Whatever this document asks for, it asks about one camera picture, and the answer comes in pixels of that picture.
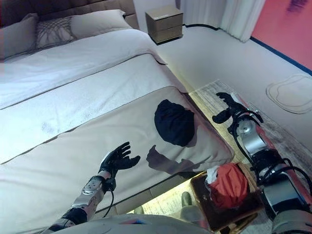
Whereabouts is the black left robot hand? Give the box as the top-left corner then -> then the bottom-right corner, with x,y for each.
98,141 -> 141,177

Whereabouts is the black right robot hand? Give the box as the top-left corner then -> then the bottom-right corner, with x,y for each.
212,92 -> 246,125

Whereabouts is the dark navy garment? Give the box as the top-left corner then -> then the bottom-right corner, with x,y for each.
154,98 -> 197,147

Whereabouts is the white garment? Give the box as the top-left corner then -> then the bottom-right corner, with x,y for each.
206,165 -> 221,190

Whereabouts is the orange garment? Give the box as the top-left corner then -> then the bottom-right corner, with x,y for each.
209,162 -> 250,211

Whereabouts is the brown wooden basket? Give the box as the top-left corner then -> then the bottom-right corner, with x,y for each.
190,162 -> 265,232

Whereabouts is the grey striped rug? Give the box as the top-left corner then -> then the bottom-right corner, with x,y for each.
136,79 -> 312,234

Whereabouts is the small white floor mat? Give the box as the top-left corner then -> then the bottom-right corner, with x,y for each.
265,74 -> 312,114

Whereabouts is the grey robot torso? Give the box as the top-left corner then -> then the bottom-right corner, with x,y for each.
52,213 -> 210,234

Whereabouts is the olive right robot foot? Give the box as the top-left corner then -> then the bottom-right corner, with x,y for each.
181,192 -> 193,208

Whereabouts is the black curved floor strip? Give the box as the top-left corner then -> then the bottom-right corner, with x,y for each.
184,23 -> 219,31

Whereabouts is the white curtain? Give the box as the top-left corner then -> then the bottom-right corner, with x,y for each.
175,0 -> 266,42

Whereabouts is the silver right robot leg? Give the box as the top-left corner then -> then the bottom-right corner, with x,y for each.
179,206 -> 208,229

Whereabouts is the brown wooden nightstand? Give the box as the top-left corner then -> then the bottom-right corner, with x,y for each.
145,5 -> 184,46

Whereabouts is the beige pillow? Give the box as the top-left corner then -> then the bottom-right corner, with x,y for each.
0,13 -> 39,60
69,9 -> 132,39

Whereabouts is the patterned grey cushion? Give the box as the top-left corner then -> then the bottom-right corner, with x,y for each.
36,19 -> 78,49

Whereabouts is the brown tufted headboard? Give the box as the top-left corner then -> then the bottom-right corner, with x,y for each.
0,0 -> 137,29

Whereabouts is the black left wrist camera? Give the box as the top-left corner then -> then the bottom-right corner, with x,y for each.
104,179 -> 117,192

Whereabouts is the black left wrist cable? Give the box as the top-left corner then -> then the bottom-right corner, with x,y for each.
96,190 -> 115,217

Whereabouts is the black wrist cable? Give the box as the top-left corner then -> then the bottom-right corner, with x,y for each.
228,111 -> 310,186
96,190 -> 115,217

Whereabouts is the beige upholstered bed frame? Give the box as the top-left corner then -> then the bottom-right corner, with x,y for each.
96,91 -> 234,216

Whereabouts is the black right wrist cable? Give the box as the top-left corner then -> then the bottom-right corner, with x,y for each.
228,111 -> 310,186

